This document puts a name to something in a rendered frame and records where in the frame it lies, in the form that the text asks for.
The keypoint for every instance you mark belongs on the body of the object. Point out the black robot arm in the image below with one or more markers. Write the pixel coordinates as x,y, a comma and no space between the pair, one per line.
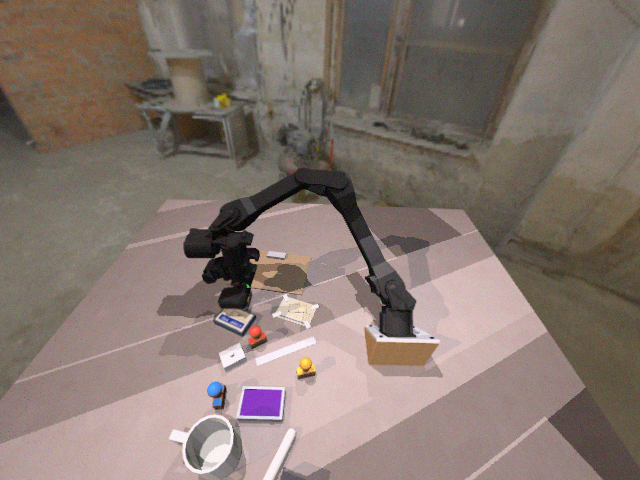
396,319

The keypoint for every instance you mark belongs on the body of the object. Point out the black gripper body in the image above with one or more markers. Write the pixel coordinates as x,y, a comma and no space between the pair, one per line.
237,296

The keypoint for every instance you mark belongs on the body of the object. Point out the tan clipboard with silver clip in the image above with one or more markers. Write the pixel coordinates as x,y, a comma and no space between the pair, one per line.
280,272

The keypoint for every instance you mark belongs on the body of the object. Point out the cream paper card taped down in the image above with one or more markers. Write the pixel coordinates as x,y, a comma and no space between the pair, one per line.
296,311

